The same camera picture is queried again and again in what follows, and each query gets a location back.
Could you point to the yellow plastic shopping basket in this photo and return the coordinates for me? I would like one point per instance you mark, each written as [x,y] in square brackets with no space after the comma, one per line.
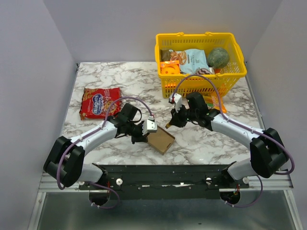
[224,80]

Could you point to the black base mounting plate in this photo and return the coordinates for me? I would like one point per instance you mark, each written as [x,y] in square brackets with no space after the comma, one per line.
[157,182]

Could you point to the brown cardboard express box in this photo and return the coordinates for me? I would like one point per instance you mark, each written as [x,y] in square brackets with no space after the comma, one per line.
[161,140]

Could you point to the orange Scrub Daddy sponge box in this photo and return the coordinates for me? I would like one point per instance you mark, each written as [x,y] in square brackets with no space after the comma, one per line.
[170,67]

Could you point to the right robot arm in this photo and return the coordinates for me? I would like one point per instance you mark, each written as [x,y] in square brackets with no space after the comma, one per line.
[265,146]

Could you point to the aluminium frame rail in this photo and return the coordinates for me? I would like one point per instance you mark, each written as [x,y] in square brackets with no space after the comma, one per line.
[170,209]

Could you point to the green netted melon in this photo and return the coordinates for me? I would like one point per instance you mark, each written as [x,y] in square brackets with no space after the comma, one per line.
[218,58]

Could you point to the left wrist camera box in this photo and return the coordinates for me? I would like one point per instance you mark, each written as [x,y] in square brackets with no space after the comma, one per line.
[149,126]

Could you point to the light blue cassava chips bag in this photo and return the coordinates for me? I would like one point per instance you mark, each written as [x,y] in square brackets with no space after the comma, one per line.
[190,60]

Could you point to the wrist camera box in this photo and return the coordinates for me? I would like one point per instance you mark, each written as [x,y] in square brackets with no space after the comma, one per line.
[176,100]
[149,126]

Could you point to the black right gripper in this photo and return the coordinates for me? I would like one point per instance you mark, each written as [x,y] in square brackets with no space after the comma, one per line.
[179,117]

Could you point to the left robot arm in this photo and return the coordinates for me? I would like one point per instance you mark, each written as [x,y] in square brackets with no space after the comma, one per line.
[65,161]

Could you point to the red snack bag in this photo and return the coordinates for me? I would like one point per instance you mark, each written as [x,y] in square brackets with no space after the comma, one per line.
[95,102]

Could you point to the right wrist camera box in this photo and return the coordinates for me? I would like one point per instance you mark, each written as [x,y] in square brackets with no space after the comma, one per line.
[176,100]

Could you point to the orange mango candy bag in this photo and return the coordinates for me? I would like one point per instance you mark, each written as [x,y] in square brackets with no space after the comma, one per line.
[214,102]

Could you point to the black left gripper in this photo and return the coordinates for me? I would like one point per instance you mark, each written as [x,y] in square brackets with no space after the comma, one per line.
[141,138]

